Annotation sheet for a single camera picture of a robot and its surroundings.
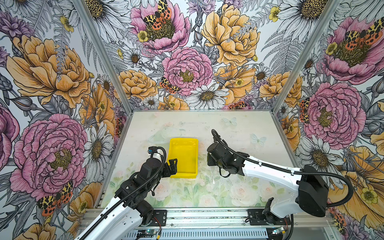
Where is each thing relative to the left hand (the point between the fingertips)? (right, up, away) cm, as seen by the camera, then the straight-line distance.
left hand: (168, 166), depth 76 cm
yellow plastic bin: (+7, +4, +22) cm, 24 cm away
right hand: (+22, +2, +6) cm, 23 cm away
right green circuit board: (+53, -29, -4) cm, 61 cm away
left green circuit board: (-10, -30, -4) cm, 32 cm away
